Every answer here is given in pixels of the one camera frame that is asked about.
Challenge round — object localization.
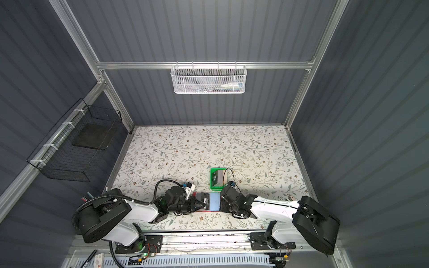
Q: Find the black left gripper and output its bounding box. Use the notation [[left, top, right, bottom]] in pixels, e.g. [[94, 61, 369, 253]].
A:
[[168, 197, 206, 215]]

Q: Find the red card holder wallet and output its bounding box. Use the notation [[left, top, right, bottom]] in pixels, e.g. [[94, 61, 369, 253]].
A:
[[199, 192, 221, 212]]

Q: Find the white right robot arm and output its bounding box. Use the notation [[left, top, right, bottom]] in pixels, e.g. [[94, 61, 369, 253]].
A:
[[220, 184, 340, 255]]

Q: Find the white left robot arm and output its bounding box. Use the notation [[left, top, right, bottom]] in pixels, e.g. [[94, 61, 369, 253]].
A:
[[72, 183, 210, 247]]

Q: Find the green card tray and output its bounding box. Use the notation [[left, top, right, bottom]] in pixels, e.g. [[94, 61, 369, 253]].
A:
[[210, 167, 227, 192]]

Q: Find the stack of cards in tray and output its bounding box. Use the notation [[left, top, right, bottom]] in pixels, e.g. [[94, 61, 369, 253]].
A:
[[213, 169, 226, 187]]

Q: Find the white tube in basket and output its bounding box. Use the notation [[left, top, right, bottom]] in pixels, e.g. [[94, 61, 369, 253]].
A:
[[221, 82, 245, 90]]

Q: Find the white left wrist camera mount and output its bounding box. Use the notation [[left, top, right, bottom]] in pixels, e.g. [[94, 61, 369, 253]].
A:
[[183, 183, 196, 200]]

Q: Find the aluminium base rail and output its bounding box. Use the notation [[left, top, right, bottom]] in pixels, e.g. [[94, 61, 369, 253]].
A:
[[73, 230, 331, 255]]

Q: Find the black corrugated cable conduit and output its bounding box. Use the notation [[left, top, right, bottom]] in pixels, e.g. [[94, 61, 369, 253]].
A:
[[71, 179, 185, 232]]

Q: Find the white slotted cable duct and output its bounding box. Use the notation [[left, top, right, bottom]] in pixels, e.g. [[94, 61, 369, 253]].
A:
[[117, 253, 275, 268]]

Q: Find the white wire mesh basket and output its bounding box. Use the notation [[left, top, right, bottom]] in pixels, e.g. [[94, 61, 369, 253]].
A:
[[170, 67, 248, 94]]

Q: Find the black wire basket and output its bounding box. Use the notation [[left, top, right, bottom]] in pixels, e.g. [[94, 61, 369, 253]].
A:
[[27, 99, 122, 182]]

